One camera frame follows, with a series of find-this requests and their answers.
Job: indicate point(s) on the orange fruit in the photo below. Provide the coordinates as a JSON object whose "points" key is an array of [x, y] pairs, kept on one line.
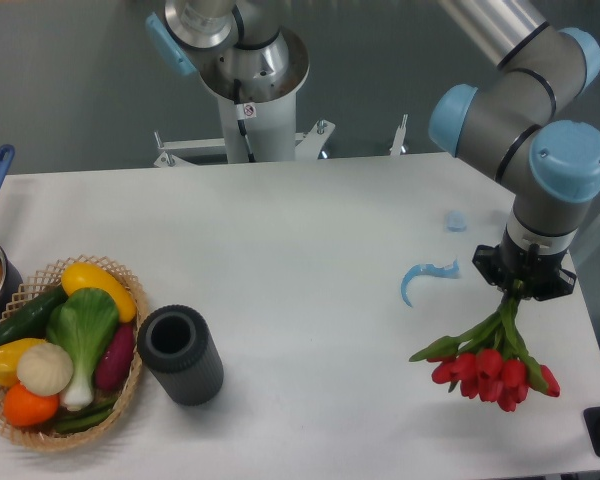
{"points": [[22, 408]]}

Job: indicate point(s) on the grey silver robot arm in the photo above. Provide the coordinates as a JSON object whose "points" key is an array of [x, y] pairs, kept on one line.
{"points": [[509, 133]]}

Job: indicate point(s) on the cream white garlic bulb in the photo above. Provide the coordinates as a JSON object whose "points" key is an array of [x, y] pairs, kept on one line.
{"points": [[45, 369]]}

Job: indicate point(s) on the green bean pods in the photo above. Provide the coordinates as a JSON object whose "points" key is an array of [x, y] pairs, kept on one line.
{"points": [[85, 419]]}

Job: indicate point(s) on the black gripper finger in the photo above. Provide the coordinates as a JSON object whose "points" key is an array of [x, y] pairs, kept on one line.
{"points": [[555, 284], [488, 262]]}

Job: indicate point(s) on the green bok choy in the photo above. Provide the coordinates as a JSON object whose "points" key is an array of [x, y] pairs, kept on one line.
{"points": [[83, 328]]}

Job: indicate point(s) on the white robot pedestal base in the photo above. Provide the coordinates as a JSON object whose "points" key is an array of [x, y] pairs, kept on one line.
{"points": [[256, 93]]}

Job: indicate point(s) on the yellow squash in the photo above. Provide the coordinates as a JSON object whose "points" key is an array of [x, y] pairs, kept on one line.
{"points": [[85, 275]]}

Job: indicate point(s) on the curved blue tape strip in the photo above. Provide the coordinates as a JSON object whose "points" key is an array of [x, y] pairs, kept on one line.
{"points": [[450, 271]]}

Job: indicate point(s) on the red tulip bouquet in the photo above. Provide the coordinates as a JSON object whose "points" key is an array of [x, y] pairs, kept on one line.
{"points": [[491, 361]]}

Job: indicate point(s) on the dark green cucumber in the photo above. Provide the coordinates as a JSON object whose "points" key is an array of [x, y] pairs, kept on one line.
{"points": [[31, 319]]}

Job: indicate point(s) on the small light blue cap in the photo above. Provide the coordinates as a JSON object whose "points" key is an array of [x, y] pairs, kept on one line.
{"points": [[455, 221]]}

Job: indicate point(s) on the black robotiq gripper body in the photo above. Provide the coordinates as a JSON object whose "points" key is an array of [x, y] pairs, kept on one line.
{"points": [[525, 265]]}

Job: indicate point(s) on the purple sweet potato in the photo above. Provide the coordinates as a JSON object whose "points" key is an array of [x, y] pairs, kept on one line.
{"points": [[114, 365]]}

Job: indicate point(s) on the yellow bell pepper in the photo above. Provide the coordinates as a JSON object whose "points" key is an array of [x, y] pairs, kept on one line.
{"points": [[10, 354]]}

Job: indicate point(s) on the dark grey ribbed vase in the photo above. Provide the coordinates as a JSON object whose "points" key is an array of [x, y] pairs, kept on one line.
{"points": [[176, 345]]}

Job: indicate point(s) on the woven wicker basket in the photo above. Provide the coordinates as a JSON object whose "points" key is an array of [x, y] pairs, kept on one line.
{"points": [[44, 438]]}

